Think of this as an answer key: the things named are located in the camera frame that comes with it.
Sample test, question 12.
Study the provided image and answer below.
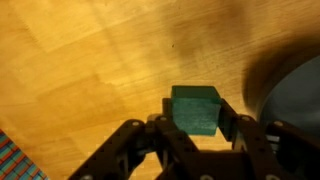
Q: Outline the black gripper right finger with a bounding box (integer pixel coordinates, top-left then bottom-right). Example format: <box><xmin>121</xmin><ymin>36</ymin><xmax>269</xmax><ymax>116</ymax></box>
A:
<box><xmin>218</xmin><ymin>98</ymin><xmax>320</xmax><ymax>180</ymax></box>

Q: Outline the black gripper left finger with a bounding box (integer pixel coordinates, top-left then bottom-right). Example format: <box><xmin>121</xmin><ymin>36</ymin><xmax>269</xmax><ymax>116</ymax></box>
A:
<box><xmin>68</xmin><ymin>98</ymin><xmax>201</xmax><ymax>180</ymax></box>

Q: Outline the green block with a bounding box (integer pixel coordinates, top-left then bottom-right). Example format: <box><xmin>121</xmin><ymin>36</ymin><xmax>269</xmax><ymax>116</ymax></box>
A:
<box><xmin>170</xmin><ymin>85</ymin><xmax>223</xmax><ymax>137</ymax></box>

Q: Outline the black bowl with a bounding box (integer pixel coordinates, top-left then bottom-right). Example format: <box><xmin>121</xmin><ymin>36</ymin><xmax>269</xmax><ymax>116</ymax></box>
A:
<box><xmin>259</xmin><ymin>54</ymin><xmax>320</xmax><ymax>138</ymax></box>

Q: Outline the striped colourful mat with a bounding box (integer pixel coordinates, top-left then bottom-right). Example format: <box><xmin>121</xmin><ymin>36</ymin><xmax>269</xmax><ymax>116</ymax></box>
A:
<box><xmin>0</xmin><ymin>129</ymin><xmax>50</xmax><ymax>180</ymax></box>

